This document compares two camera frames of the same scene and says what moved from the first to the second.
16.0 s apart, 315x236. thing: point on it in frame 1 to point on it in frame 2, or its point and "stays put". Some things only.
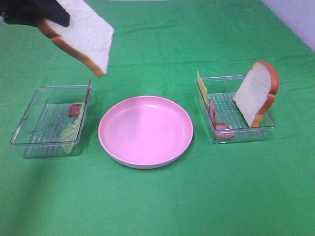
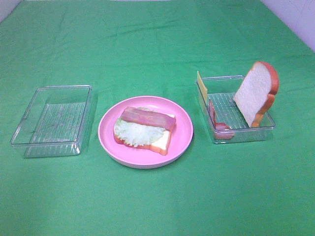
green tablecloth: x=158 y=48 stays put
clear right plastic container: x=224 y=118 stays put
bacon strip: x=222 y=131 stays put
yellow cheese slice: x=202 y=86 stays put
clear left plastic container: x=52 y=124 stays put
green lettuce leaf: x=70 y=135 to x=136 y=134
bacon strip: x=74 y=110 to x=148 y=117
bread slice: x=256 y=96 stays put
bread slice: x=88 y=37 to x=161 y=145
